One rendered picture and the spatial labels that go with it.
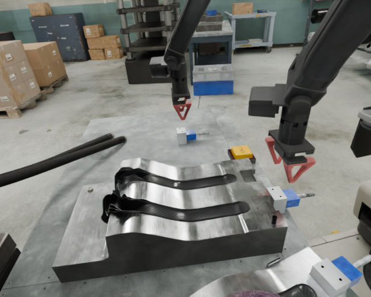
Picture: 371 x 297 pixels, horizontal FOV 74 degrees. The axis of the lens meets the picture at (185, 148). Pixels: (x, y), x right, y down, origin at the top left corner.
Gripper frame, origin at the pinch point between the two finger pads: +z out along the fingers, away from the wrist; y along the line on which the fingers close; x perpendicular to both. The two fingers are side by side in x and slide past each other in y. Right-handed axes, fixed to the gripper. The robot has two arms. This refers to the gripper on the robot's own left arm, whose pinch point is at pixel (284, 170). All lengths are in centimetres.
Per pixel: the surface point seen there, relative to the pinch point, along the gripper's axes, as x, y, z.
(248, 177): -6.7, -6.5, 6.4
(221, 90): 62, -303, 89
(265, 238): -10.0, 13.8, 6.5
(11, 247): -76, -4, 18
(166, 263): -31.8, 13.3, 10.7
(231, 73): 75, -300, 65
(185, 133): -20.9, -39.3, 8.0
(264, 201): -6.3, 4.3, 5.4
